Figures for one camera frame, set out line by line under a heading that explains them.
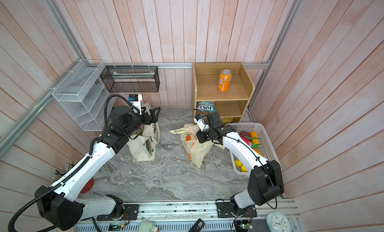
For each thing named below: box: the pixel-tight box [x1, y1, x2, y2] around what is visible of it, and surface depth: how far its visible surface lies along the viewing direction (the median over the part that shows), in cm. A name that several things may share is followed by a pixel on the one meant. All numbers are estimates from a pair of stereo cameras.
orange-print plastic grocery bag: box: [170, 123, 226, 169], surface depth 83 cm
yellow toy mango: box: [241, 164, 249, 173], surface depth 85 cm
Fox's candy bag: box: [196, 101, 217, 112], surface depth 95 cm
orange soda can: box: [218, 69, 233, 92], surface depth 80 cm
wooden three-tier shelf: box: [192, 62, 255, 123], surface depth 90 cm
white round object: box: [138, 220, 158, 232], surface depth 67 cm
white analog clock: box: [266, 211, 293, 232], surface depth 70 cm
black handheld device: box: [188, 218, 205, 232], surface depth 69 cm
